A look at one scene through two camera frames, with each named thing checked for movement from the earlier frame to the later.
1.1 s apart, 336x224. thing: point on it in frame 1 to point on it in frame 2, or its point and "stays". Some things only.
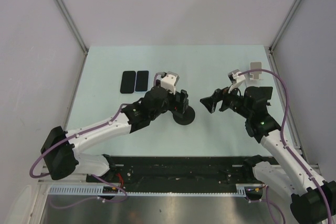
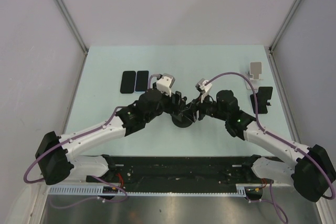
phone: [142, 81] stays
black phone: [127, 84] stays
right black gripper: [226, 94] to [197, 105]
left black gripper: [176, 105] stays
